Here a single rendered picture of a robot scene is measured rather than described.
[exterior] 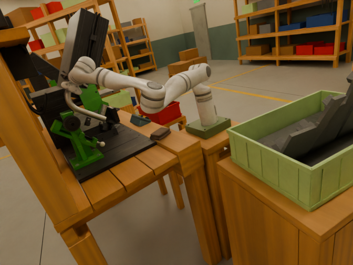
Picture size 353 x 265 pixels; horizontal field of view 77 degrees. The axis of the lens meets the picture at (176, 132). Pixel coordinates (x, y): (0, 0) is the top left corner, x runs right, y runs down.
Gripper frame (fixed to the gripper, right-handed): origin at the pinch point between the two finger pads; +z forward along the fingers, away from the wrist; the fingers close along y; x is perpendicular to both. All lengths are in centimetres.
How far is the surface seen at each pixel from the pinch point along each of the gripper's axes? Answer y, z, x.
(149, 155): -44, -28, 21
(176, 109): -72, 15, -22
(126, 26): -117, 752, -477
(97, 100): -17.6, 15.3, -0.4
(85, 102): -11.7, 15.6, 4.2
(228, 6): -336, 420, -576
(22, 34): 23.6, -23.9, -2.3
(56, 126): -1.8, -11.7, 24.4
